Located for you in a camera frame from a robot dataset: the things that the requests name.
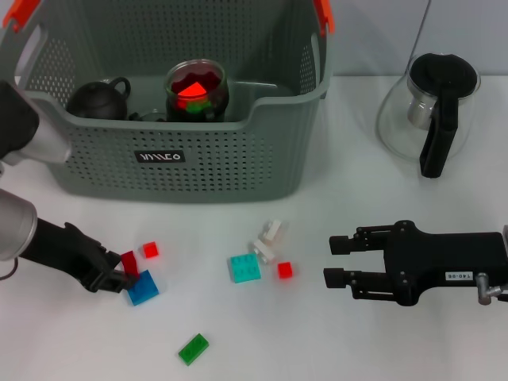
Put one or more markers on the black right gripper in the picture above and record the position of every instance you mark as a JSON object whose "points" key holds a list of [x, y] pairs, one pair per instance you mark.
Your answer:
{"points": [[436, 262]]}

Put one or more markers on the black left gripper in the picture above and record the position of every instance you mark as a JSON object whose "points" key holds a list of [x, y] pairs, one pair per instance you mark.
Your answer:
{"points": [[67, 250]]}

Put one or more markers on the dark red long brick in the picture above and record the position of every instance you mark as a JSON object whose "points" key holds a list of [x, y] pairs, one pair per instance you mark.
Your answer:
{"points": [[130, 262]]}

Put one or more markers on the blue square plate brick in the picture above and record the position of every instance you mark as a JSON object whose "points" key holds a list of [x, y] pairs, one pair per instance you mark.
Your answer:
{"points": [[143, 289]]}

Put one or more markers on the small red square brick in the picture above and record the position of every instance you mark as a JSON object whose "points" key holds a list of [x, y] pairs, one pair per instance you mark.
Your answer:
{"points": [[151, 250], [285, 270]]}

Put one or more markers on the glass teacup black holder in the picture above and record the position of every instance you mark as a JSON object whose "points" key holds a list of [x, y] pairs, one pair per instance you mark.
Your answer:
{"points": [[148, 118], [174, 113]]}

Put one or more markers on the green rectangular brick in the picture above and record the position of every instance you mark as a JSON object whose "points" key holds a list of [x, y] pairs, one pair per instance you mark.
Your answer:
{"points": [[198, 108], [193, 349]]}

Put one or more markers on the bright red sloped brick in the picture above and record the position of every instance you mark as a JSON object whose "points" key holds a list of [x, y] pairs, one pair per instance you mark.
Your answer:
{"points": [[190, 93]]}

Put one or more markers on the grey perforated storage bin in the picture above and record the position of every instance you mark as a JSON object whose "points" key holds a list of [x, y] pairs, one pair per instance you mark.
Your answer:
{"points": [[198, 174]]}

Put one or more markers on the white toy brick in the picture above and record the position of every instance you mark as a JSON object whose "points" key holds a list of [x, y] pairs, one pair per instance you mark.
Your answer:
{"points": [[264, 252], [272, 231]]}

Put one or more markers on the teal square plate brick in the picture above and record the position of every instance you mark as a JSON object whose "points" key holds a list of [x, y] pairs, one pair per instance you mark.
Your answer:
{"points": [[246, 268]]}

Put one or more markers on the glass pitcher black lid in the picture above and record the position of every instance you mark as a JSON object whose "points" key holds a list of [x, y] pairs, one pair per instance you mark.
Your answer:
{"points": [[436, 147]]}

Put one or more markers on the dark brown clay teapot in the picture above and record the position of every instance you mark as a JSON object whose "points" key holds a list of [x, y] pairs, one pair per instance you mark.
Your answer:
{"points": [[95, 102]]}

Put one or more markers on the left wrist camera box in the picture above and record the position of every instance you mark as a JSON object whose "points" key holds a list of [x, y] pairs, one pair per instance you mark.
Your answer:
{"points": [[28, 127]]}

